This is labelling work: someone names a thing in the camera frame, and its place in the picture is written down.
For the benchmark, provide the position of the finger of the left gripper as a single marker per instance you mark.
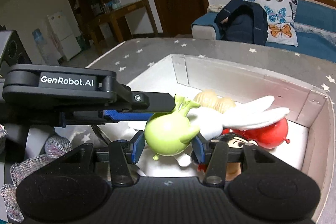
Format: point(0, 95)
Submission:
point(146, 102)
point(115, 116)

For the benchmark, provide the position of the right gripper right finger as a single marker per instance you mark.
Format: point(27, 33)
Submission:
point(213, 154)

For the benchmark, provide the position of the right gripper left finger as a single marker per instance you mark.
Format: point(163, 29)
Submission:
point(123, 153)

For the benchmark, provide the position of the cartoon boy figure toy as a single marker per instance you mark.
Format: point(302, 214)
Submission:
point(235, 155)

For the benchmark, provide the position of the white plush doll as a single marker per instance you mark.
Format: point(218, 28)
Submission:
point(251, 115)

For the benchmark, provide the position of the green alien head toy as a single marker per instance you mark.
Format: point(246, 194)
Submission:
point(170, 134)

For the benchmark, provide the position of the tan peanut toy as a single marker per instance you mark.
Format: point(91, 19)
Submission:
point(208, 98)

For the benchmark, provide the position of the red round toy figure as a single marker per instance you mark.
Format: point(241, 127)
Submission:
point(268, 137)

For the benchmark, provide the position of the grey gloved hand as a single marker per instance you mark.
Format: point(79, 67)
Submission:
point(23, 151)

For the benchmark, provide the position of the water dispenser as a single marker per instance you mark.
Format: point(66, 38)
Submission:
point(45, 48)

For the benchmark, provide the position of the white refrigerator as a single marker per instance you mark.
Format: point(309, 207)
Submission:
point(64, 36)

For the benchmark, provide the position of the white cardboard box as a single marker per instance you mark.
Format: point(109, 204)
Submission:
point(259, 94)

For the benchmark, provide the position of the dark blue backpack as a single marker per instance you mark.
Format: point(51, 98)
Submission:
point(242, 21)

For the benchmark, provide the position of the butterfly print pillow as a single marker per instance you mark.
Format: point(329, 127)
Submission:
point(280, 17)

